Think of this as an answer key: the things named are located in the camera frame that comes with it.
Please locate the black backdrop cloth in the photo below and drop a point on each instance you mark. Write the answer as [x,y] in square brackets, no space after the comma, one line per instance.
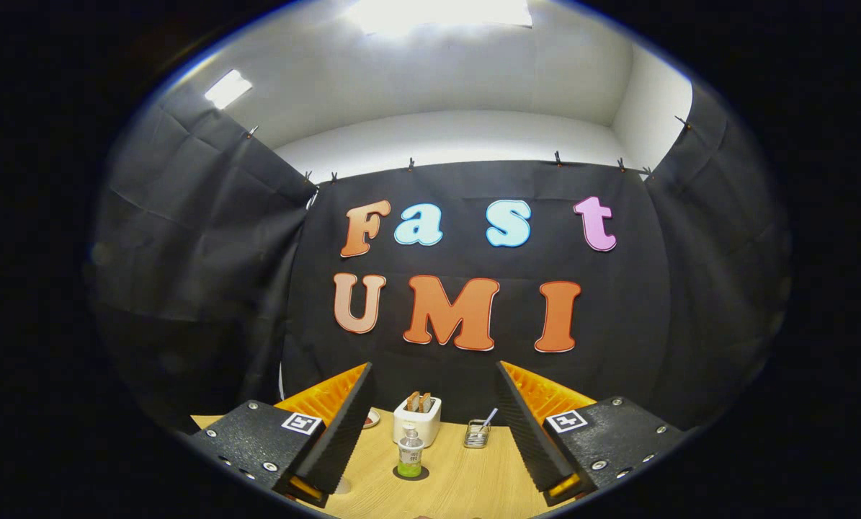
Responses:
[473,375]

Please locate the small white plate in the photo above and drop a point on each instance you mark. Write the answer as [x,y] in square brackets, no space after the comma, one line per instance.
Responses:
[372,418]

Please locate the white toaster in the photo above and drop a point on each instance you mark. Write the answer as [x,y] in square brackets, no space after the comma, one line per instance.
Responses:
[423,425]

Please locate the wooden table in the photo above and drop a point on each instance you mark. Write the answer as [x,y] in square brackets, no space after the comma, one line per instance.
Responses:
[466,483]

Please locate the toast slices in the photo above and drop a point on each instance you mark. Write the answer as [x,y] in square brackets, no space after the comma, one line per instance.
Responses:
[418,401]

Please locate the white ceramic cup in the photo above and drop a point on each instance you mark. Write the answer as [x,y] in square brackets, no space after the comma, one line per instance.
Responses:
[342,484]

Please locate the white drinking straw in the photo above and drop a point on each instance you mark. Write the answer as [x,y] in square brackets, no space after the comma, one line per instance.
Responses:
[489,417]

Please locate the large ceiling light panel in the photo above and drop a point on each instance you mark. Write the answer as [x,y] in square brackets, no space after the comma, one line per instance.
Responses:
[437,13]

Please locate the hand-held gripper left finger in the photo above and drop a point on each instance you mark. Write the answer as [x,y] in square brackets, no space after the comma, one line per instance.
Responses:
[344,425]

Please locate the round brown coaster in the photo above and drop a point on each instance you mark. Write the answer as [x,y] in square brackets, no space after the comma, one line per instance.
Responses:
[424,473]

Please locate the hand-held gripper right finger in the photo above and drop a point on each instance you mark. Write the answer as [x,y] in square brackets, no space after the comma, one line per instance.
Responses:
[527,425]

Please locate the clear juice bottle white label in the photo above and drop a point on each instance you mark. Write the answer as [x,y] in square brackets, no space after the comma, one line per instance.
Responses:
[410,455]

